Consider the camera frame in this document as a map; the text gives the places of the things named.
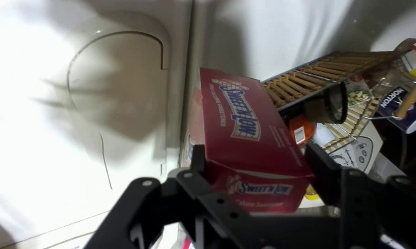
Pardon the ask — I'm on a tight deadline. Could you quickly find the small orange bottle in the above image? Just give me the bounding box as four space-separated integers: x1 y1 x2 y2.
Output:
288 114 318 149

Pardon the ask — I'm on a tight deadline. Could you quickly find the brown wicker basket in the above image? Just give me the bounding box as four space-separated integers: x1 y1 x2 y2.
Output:
262 48 405 145

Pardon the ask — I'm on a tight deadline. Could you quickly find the black round can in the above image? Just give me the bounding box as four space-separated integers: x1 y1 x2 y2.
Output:
280 80 350 125

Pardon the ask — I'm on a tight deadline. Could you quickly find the blue Morton salt can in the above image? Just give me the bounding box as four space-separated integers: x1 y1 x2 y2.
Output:
376 82 416 135

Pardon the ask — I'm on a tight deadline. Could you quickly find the white dryer machine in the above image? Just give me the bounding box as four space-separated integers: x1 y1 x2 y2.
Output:
0 0 194 249

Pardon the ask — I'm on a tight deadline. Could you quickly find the white paper packet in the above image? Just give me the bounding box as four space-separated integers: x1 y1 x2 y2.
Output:
324 120 386 175

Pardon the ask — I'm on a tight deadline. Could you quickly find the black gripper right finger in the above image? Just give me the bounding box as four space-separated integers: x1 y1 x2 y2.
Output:
303 139 416 249

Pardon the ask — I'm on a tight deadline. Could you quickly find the white washing machine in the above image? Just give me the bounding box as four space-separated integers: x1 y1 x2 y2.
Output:
181 0 416 168

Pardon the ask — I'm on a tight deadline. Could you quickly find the pink sweetener box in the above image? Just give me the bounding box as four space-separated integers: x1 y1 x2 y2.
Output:
188 66 317 214

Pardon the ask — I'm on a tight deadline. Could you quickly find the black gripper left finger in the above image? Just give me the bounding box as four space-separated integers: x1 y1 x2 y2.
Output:
85 143 264 249

